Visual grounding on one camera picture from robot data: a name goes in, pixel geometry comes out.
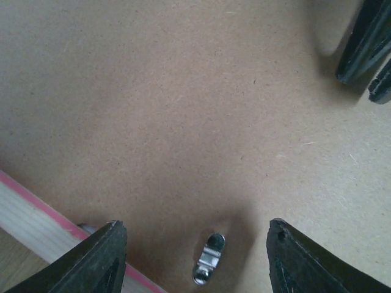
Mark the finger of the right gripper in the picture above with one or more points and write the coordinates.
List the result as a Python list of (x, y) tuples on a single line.
[(369, 41), (379, 88)]

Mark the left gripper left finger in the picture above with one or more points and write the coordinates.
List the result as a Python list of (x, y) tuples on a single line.
[(97, 264)]

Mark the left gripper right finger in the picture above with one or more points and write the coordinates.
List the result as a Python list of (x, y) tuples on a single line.
[(299, 264)]

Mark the pink wooden picture frame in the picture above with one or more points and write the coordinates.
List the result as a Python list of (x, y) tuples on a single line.
[(49, 234)]

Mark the brown cardboard backing sheet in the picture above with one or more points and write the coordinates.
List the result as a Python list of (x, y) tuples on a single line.
[(188, 118)]

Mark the silver metal frame clip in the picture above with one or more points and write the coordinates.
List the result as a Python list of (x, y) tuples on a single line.
[(208, 259)]

